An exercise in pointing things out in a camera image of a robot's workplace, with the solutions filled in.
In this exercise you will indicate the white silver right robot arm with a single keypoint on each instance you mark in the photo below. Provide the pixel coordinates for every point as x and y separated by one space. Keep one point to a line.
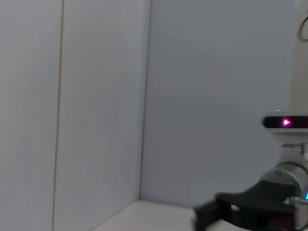
286 173

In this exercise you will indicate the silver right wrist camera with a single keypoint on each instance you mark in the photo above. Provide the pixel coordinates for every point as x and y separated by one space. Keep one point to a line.
274 122

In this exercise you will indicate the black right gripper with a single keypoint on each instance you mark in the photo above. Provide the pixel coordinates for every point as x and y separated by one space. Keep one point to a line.
264 207

